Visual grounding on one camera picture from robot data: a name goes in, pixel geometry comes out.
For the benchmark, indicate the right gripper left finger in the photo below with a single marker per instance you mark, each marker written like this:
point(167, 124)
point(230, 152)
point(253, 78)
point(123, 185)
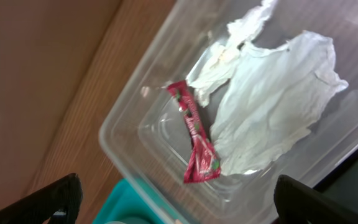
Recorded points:
point(58, 202)

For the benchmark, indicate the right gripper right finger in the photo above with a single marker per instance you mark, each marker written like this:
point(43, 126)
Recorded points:
point(297, 203)

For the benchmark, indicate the red snack wrapper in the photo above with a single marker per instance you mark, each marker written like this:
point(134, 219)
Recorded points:
point(204, 163)

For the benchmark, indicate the white napkin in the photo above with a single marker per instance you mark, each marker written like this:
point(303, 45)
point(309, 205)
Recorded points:
point(273, 96)

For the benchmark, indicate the teal plastic tray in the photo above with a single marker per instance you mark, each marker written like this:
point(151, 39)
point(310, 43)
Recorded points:
point(126, 205)

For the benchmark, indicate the clear plastic bin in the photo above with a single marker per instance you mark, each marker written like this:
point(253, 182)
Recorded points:
point(146, 137)

